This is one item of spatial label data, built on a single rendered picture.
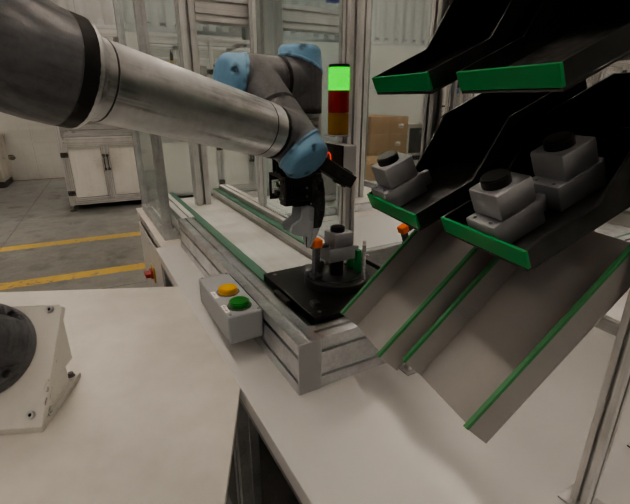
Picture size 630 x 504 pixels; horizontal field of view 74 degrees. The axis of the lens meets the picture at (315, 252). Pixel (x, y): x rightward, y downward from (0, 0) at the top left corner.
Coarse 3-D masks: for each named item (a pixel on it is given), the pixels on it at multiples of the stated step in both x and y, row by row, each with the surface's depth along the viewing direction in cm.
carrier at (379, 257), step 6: (396, 246) 112; (366, 252) 108; (372, 252) 108; (378, 252) 108; (384, 252) 108; (390, 252) 108; (366, 258) 104; (372, 258) 104; (378, 258) 104; (384, 258) 104; (372, 264) 101; (378, 264) 100
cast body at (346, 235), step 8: (336, 224) 87; (328, 232) 86; (336, 232) 85; (344, 232) 85; (352, 232) 86; (328, 240) 87; (336, 240) 84; (344, 240) 86; (352, 240) 87; (320, 248) 88; (328, 248) 85; (336, 248) 85; (344, 248) 86; (352, 248) 87; (320, 256) 88; (328, 256) 85; (336, 256) 86; (344, 256) 87; (352, 256) 88
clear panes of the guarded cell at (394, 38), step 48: (144, 0) 169; (384, 0) 207; (432, 0) 181; (240, 48) 193; (384, 48) 213; (384, 96) 219; (144, 144) 164; (384, 144) 226; (144, 192) 188; (192, 192) 202
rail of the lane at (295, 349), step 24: (192, 240) 129; (216, 264) 106; (240, 264) 103; (264, 288) 90; (264, 312) 81; (288, 312) 80; (264, 336) 83; (288, 336) 72; (312, 336) 72; (288, 360) 74; (312, 360) 71; (312, 384) 73
